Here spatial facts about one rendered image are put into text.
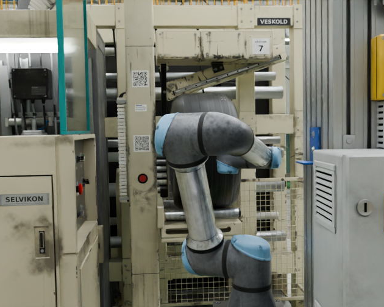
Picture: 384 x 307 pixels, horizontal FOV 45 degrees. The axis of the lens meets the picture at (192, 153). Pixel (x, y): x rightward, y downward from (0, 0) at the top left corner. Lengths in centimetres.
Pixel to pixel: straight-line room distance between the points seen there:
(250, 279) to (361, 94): 63
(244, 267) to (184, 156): 38
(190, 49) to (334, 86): 144
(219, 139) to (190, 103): 87
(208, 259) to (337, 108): 62
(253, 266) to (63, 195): 61
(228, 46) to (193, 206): 127
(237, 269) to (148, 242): 83
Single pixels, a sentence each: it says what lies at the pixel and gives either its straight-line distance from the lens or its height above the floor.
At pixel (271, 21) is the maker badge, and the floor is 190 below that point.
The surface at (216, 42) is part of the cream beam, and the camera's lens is 241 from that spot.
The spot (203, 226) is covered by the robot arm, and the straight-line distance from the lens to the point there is 135.
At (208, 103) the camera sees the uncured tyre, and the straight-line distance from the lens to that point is 202.
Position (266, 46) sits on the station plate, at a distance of 245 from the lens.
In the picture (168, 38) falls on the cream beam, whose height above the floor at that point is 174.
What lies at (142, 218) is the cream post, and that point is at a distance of 212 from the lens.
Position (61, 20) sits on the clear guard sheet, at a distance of 149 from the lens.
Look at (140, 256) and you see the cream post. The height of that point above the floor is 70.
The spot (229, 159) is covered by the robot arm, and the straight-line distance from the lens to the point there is 156.
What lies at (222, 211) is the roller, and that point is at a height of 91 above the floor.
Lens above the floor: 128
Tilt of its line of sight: 3 degrees down
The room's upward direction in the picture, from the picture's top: 1 degrees counter-clockwise
